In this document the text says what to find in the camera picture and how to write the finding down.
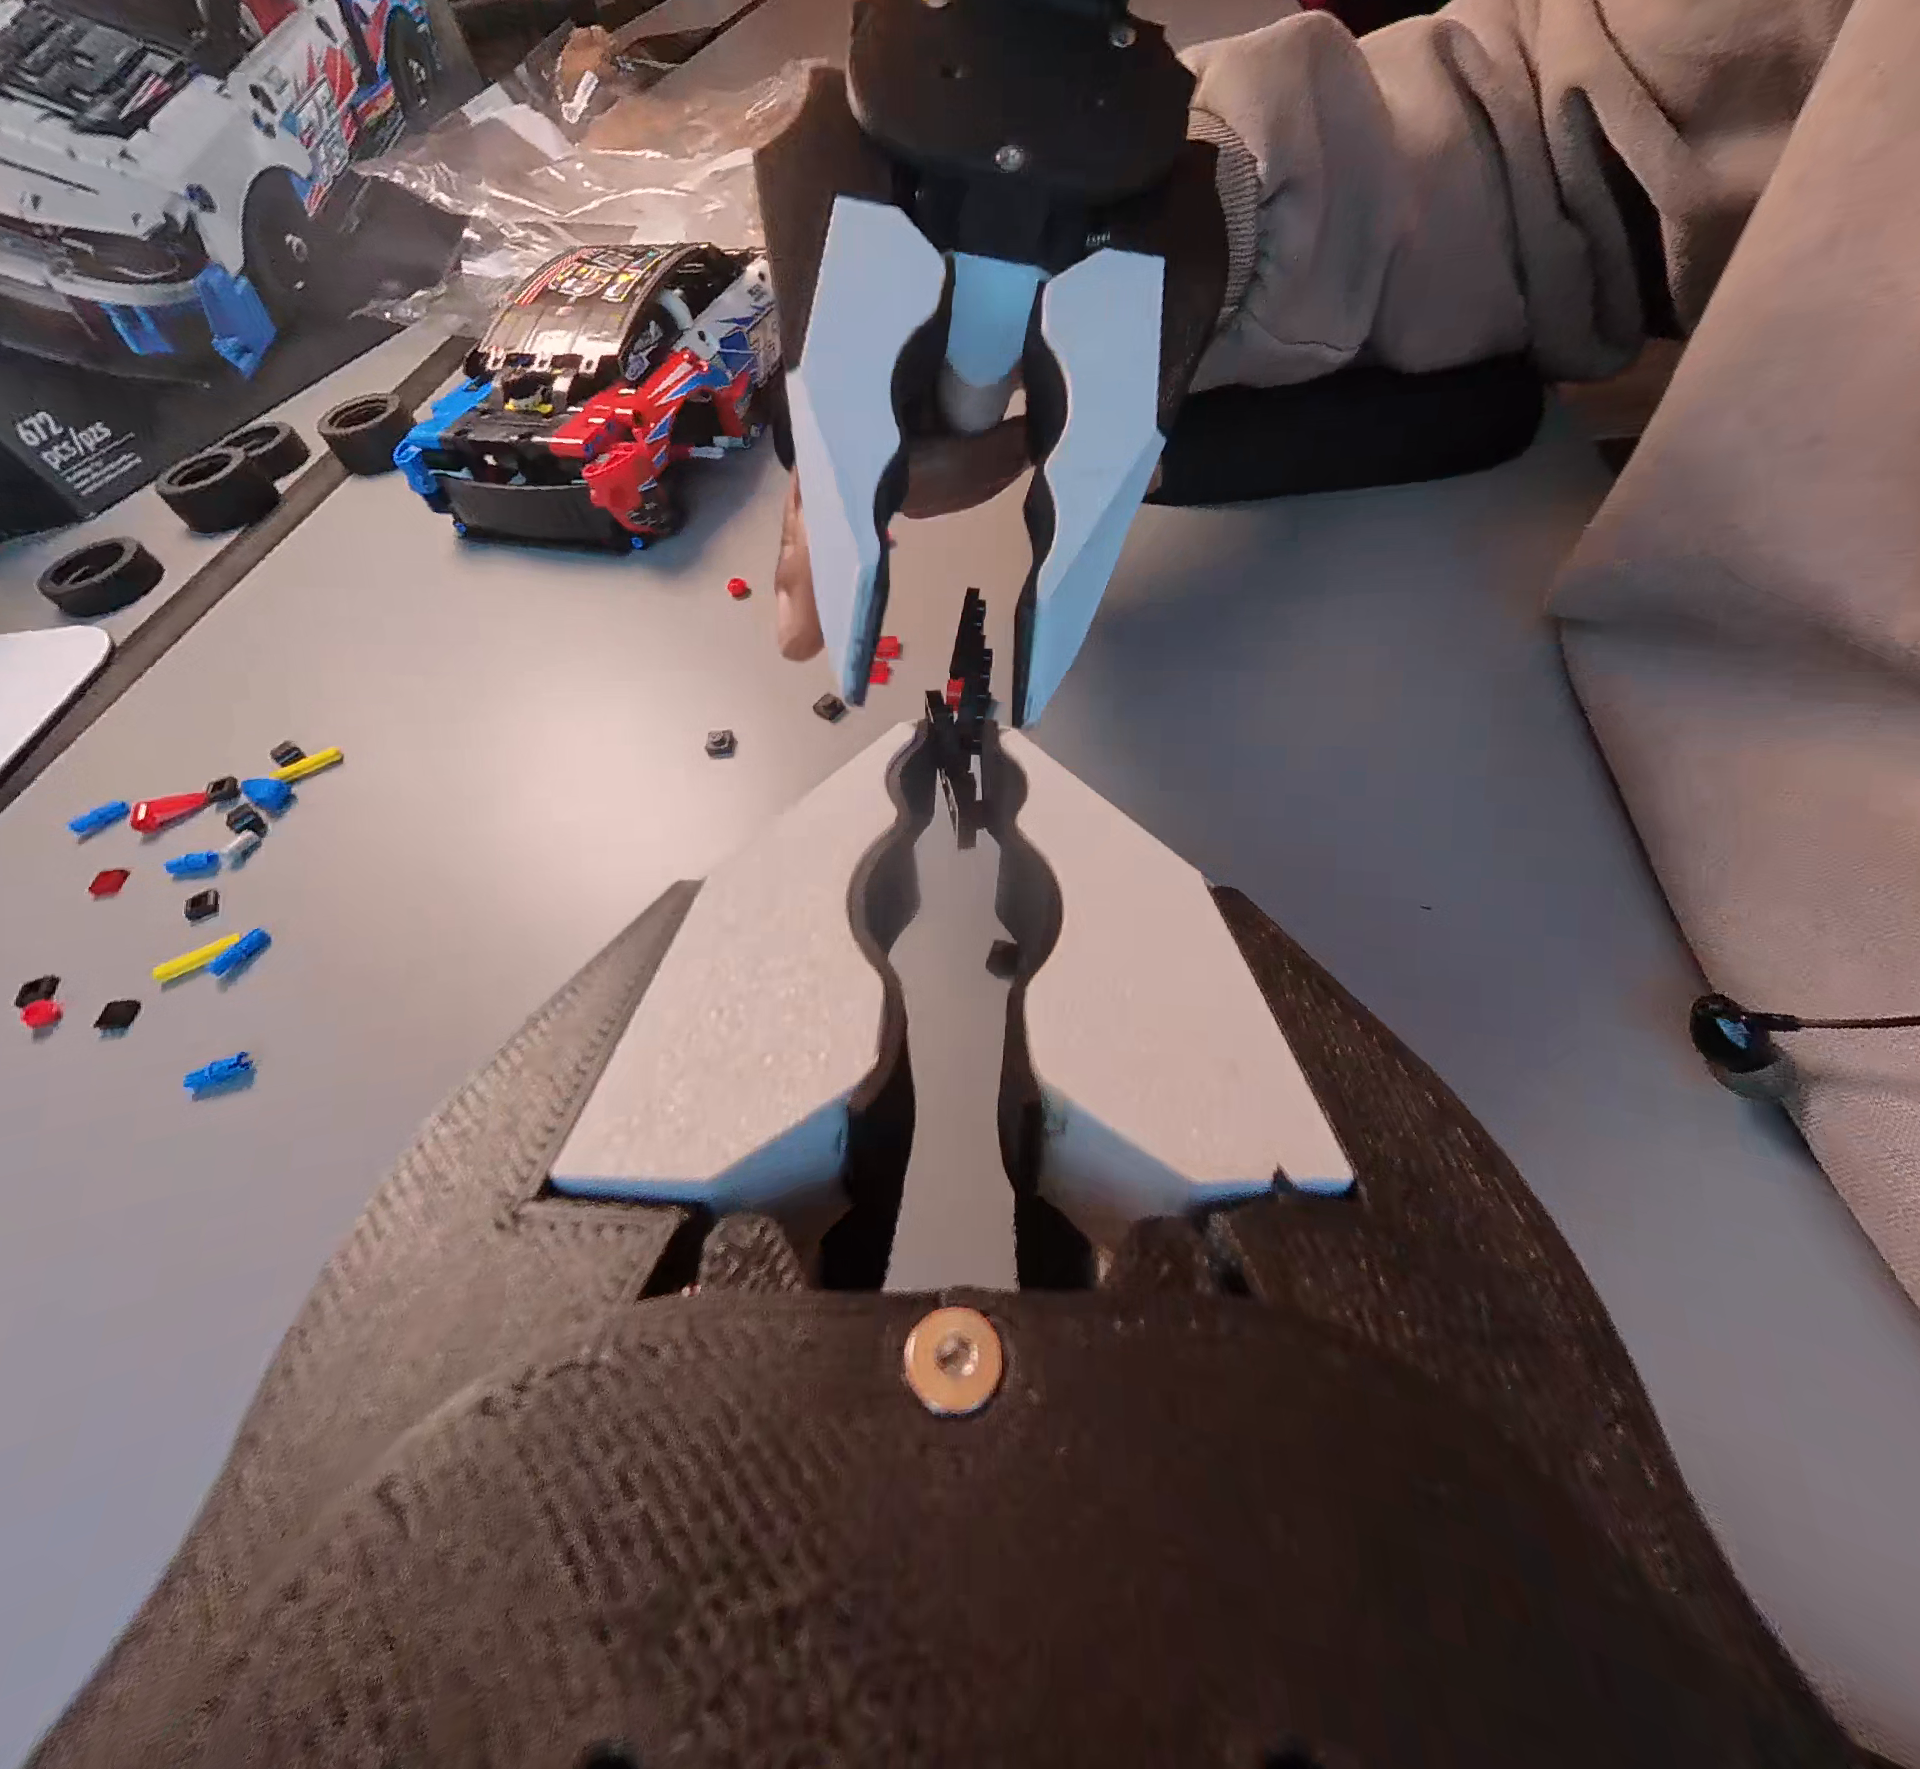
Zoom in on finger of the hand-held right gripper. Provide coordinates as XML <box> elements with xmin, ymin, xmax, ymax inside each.
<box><xmin>1012</xmin><ymin>246</ymin><xmax>1171</xmax><ymax>730</ymax></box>
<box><xmin>783</xmin><ymin>193</ymin><xmax>958</xmax><ymax>708</ymax></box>

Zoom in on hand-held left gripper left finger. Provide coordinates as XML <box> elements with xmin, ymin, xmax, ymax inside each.
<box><xmin>547</xmin><ymin>724</ymin><xmax>934</xmax><ymax>1287</ymax></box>

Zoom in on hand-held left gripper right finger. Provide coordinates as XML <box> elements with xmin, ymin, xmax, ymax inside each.
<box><xmin>979</xmin><ymin>725</ymin><xmax>1357</xmax><ymax>1287</ymax></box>

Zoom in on pile of colourful lego pieces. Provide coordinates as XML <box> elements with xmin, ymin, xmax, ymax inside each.
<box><xmin>11</xmin><ymin>738</ymin><xmax>348</xmax><ymax>1100</ymax></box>

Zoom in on partly built lego car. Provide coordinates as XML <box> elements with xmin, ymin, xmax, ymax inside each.
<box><xmin>390</xmin><ymin>241</ymin><xmax>790</xmax><ymax>553</ymax></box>

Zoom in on black lego set box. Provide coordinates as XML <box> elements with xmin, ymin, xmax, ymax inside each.
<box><xmin>0</xmin><ymin>0</ymin><xmax>484</xmax><ymax>544</ymax></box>

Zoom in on black chair armrest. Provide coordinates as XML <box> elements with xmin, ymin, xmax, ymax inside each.
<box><xmin>1147</xmin><ymin>351</ymin><xmax>1547</xmax><ymax>511</ymax></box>

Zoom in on clear plastic wrap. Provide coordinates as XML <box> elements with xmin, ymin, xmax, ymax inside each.
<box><xmin>360</xmin><ymin>21</ymin><xmax>820</xmax><ymax>331</ymax></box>

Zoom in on white book stand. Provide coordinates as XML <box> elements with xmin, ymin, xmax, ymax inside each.
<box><xmin>0</xmin><ymin>623</ymin><xmax>115</xmax><ymax>775</ymax></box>

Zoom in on black drawstring with bead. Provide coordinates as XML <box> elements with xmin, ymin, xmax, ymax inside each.
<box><xmin>1686</xmin><ymin>991</ymin><xmax>1920</xmax><ymax>1099</ymax></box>

